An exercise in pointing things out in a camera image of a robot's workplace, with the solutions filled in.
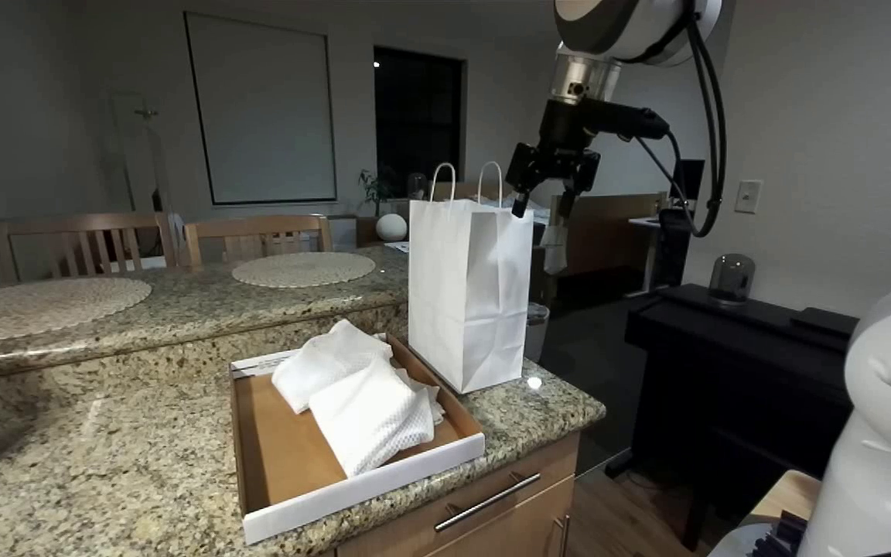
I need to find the white round vase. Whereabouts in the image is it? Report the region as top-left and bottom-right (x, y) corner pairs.
(371, 208), (412, 245)

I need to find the white mesh towel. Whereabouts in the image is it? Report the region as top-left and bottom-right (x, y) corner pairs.
(307, 352), (450, 478)
(269, 316), (397, 418)

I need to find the black digital piano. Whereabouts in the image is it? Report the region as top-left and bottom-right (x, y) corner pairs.
(623, 281), (863, 550)

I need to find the flat cardboard tray box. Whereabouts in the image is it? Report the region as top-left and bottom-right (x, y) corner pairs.
(228, 333), (488, 547)

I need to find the black stand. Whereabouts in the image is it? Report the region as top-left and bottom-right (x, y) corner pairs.
(653, 155), (709, 300)

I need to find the small potted plant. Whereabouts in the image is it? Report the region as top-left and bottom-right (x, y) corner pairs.
(356, 168), (394, 219)

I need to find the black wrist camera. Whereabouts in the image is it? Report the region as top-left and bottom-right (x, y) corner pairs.
(575, 94), (676, 145)

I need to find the wooden chair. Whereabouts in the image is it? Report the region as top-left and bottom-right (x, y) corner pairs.
(184, 210), (335, 276)
(0, 208), (176, 287)

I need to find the grey roll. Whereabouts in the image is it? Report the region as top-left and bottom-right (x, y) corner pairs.
(709, 251), (761, 302)

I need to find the wooden counter cabinet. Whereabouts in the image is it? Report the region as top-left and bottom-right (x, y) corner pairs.
(331, 431), (585, 557)

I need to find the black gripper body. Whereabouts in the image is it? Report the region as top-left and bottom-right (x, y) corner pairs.
(525, 99), (608, 198)

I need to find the dark window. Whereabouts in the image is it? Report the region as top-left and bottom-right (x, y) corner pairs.
(371, 44), (468, 200)

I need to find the white wall switch plate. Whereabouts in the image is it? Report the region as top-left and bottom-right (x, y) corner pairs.
(729, 176), (765, 219)

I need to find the round woven placemat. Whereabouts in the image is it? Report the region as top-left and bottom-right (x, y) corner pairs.
(0, 272), (159, 348)
(228, 247), (381, 292)

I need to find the brown wooden desk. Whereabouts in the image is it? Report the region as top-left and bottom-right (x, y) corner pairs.
(566, 190), (668, 277)

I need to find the metal drawer handle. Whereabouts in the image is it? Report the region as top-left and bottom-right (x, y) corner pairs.
(429, 466), (547, 539)

